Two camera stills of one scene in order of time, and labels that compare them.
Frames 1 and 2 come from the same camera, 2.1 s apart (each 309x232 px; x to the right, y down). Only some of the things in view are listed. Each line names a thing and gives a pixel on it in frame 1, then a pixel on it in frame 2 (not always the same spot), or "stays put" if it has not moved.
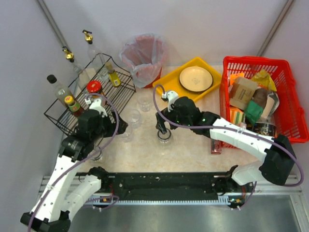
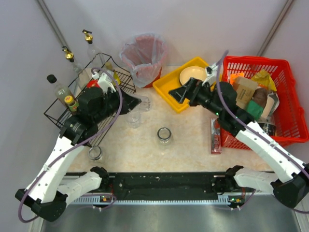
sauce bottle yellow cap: x=74 y=107 stays put
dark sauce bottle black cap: x=61 y=92 stays put
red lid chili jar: x=94 y=86 stays put
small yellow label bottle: x=115 y=79 stays put
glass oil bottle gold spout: x=80 y=73 stays put
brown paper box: x=242 y=90 stays put
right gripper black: x=164 y=116 to x=192 y=88
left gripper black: x=117 y=123 to x=119 y=101
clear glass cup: x=126 y=137 to x=145 y=105
